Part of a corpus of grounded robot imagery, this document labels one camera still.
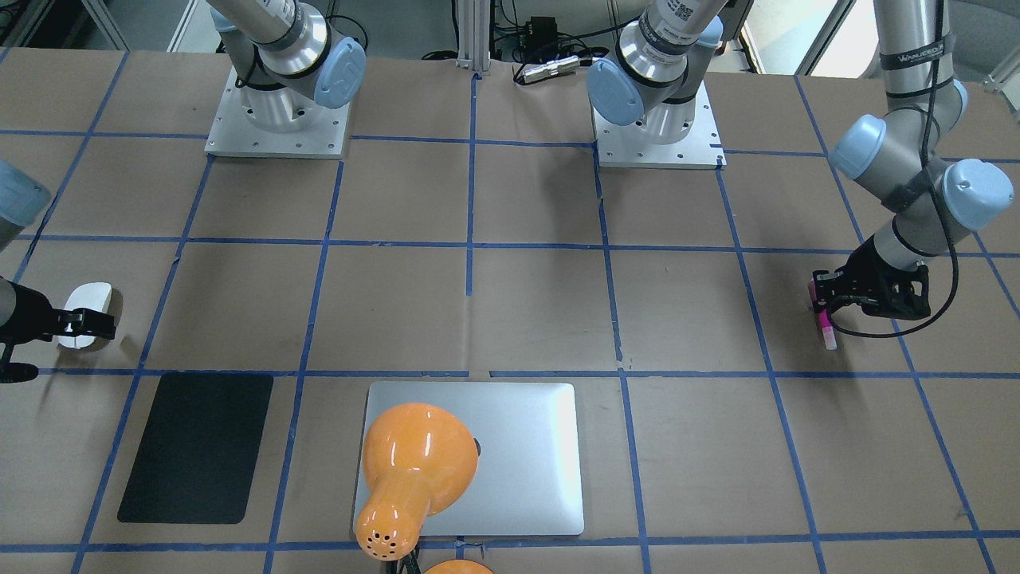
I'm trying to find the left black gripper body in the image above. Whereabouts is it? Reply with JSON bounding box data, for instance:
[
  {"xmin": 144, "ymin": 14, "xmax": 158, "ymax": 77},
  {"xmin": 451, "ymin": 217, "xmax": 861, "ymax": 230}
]
[{"xmin": 828, "ymin": 239, "xmax": 932, "ymax": 320}]

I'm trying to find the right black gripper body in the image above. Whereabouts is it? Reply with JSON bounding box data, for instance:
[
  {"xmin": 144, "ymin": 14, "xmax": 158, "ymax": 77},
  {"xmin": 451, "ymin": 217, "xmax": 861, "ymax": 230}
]
[{"xmin": 1, "ymin": 277, "xmax": 61, "ymax": 345}]

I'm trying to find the white computer mouse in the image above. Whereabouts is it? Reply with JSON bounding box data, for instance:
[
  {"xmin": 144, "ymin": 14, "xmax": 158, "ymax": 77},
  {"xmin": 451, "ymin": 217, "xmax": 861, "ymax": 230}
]
[{"xmin": 56, "ymin": 282, "xmax": 113, "ymax": 349}]

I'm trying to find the pink marker pen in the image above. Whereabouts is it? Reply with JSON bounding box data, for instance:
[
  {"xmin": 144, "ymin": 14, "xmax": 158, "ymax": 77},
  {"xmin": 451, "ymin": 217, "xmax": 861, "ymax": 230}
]
[{"xmin": 808, "ymin": 281, "xmax": 838, "ymax": 350}]

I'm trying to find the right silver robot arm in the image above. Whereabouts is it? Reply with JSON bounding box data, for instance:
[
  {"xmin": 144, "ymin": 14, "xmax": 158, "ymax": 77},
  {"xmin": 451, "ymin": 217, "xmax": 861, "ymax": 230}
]
[{"xmin": 1, "ymin": 1, "xmax": 367, "ymax": 348}]

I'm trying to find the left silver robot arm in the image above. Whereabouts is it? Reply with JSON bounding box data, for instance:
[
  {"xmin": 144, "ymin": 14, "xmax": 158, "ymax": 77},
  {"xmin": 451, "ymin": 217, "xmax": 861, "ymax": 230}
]
[{"xmin": 811, "ymin": 1, "xmax": 1014, "ymax": 320}]

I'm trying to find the black mousepad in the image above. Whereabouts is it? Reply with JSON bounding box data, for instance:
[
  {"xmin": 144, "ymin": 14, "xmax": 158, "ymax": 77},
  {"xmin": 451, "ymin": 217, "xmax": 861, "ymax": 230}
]
[{"xmin": 117, "ymin": 373, "xmax": 274, "ymax": 525}]

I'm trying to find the silver closed laptop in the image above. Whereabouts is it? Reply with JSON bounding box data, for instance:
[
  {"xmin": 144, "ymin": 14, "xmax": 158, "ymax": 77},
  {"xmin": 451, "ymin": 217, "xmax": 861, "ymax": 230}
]
[{"xmin": 352, "ymin": 381, "xmax": 584, "ymax": 537}]

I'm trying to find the orange desk lamp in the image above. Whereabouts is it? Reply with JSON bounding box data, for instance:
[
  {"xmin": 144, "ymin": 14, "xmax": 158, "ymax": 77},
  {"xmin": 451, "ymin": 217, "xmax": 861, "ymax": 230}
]
[{"xmin": 353, "ymin": 403, "xmax": 481, "ymax": 573}]

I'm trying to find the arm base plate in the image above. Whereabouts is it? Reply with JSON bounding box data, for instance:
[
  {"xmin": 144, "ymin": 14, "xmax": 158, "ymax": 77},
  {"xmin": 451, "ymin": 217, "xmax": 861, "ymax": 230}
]
[
  {"xmin": 204, "ymin": 69, "xmax": 352, "ymax": 159},
  {"xmin": 591, "ymin": 84, "xmax": 728, "ymax": 170}
]

